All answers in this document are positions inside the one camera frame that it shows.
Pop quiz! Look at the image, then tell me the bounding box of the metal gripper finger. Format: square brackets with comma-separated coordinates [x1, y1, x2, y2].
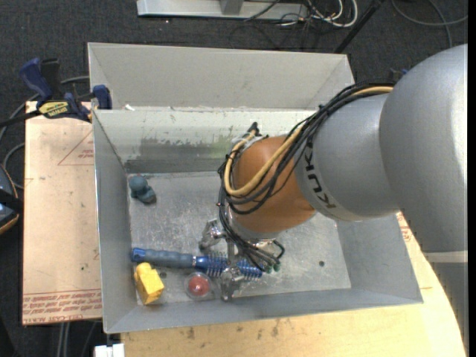
[198, 219, 226, 251]
[219, 267, 244, 302]

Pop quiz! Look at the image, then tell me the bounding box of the red ball in clear dome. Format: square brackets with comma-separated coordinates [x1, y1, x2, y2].
[184, 271, 216, 301]

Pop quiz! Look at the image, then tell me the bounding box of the grey metal bin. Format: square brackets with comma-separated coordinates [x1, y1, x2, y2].
[87, 42, 423, 335]

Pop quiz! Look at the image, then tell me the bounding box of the blue ribbed hand tool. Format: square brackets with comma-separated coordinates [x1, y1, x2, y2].
[130, 247, 264, 283]

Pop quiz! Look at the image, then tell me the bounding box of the yellow toy block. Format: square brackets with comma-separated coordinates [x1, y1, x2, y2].
[133, 261, 166, 306]

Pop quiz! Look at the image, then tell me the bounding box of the blue-grey toy figure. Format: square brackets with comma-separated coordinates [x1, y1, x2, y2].
[128, 174, 158, 205]

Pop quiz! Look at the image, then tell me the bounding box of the brown cardboard board, red print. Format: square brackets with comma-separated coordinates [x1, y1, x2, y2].
[22, 100, 104, 327]

